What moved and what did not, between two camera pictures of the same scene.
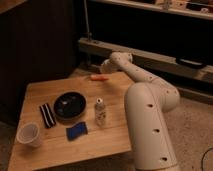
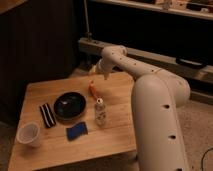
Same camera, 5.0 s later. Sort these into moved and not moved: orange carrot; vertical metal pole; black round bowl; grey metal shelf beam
Moved: orange carrot
Not moved: grey metal shelf beam; vertical metal pole; black round bowl
